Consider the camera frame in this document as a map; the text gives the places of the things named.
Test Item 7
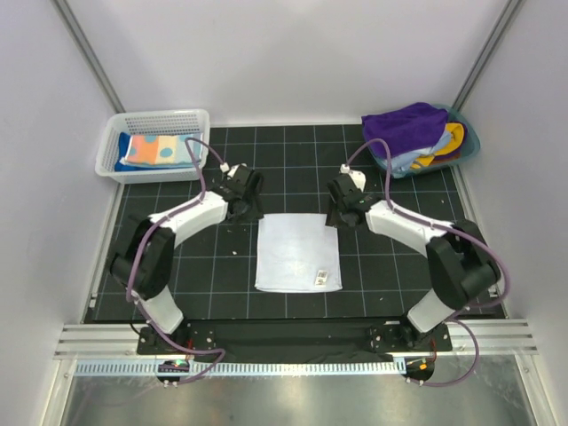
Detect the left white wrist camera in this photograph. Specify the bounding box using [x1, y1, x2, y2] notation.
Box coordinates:
[219, 162, 248, 177]

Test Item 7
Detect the blue towel container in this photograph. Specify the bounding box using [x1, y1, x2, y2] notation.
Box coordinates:
[369, 104, 480, 178]

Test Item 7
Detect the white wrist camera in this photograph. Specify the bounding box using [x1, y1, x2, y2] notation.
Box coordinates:
[340, 163, 367, 191]
[219, 162, 248, 177]

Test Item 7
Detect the purple towel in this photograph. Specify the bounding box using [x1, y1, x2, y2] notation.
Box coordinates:
[361, 102, 448, 157]

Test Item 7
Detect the blue microfiber towel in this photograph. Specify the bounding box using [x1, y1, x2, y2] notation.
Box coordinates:
[114, 132, 135, 172]

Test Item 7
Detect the yellow towel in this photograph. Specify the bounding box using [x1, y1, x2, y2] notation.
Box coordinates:
[411, 122, 468, 170]

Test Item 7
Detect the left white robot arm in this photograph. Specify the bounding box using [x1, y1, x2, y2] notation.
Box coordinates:
[106, 164, 264, 355]

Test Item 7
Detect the pale blue towel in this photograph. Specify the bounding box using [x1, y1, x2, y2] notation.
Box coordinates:
[383, 130, 451, 173]

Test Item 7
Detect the white perforated plastic basket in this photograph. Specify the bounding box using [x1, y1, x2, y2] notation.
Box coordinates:
[95, 109, 210, 185]

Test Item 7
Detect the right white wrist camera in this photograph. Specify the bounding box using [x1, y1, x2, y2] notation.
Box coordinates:
[340, 163, 367, 191]

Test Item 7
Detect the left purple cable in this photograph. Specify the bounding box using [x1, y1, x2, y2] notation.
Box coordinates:
[126, 136, 232, 385]

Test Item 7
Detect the light blue cartoon towel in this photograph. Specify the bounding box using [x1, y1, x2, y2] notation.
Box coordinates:
[123, 133, 203, 169]

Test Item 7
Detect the white slotted cable duct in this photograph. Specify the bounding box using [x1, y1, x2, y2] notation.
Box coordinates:
[75, 358, 406, 377]

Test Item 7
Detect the white towel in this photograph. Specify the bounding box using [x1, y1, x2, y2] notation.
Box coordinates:
[255, 213, 343, 294]

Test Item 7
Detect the aluminium frame rail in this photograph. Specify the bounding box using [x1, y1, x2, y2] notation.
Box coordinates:
[54, 318, 538, 359]

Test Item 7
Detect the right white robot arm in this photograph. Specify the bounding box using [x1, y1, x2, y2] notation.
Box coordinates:
[326, 171, 501, 351]

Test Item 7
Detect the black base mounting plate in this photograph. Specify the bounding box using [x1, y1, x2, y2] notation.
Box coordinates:
[137, 317, 453, 363]

